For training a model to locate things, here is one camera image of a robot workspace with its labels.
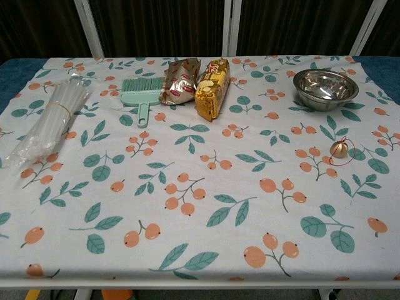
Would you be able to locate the small golden bell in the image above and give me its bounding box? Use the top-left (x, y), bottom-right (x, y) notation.
top-left (327, 136), bottom-right (356, 166)

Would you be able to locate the floral fruit print tablecloth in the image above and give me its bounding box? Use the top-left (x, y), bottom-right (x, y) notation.
top-left (0, 55), bottom-right (400, 282)

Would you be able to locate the golden biscuit packet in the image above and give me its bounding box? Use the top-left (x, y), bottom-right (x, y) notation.
top-left (194, 57), bottom-right (231, 122)

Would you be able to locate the silver brown snack packet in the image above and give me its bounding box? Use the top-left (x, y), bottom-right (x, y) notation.
top-left (158, 57), bottom-right (201, 106)

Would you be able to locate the mint green dustpan brush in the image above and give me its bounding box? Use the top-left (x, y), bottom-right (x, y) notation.
top-left (119, 77), bottom-right (163, 129)

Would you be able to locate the dark pleated curtain panel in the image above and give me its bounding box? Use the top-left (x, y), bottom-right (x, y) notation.
top-left (89, 0), bottom-right (226, 59)
top-left (236, 0), bottom-right (373, 57)
top-left (364, 0), bottom-right (400, 57)
top-left (0, 0), bottom-right (91, 62)

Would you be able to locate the stainless steel bowl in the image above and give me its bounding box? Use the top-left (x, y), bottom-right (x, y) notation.
top-left (292, 69), bottom-right (360, 112)

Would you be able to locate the bundle of clear straws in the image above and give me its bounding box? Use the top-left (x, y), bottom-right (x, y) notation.
top-left (0, 71), bottom-right (94, 169)

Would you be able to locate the orange object under table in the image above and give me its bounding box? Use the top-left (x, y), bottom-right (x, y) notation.
top-left (101, 289), bottom-right (134, 300)

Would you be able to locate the white screen frame post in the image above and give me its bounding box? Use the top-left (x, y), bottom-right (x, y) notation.
top-left (73, 0), bottom-right (104, 58)
top-left (349, 0), bottom-right (387, 56)
top-left (222, 0), bottom-right (243, 57)

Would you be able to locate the white table frame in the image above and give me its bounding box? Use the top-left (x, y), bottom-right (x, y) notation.
top-left (0, 276), bottom-right (400, 300)

